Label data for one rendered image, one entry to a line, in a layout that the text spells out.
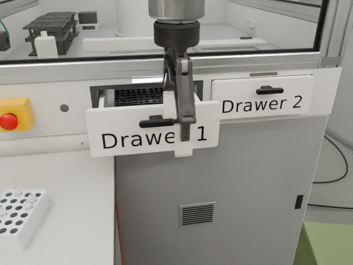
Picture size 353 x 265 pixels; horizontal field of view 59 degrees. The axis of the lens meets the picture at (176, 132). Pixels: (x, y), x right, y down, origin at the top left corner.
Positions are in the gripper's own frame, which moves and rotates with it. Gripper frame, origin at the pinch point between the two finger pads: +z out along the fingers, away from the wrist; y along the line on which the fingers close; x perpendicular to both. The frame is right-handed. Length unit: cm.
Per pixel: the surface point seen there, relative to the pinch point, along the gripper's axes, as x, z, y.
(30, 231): 27.5, 13.9, -6.8
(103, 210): 15.1, 15.0, -2.0
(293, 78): -36.5, -1.6, 23.3
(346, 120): -156, 73, 137
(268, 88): -28.1, -0.1, 20.4
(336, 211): -102, 91, 64
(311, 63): -42.0, -5.0, 24.8
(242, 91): -22.3, 1.4, 23.3
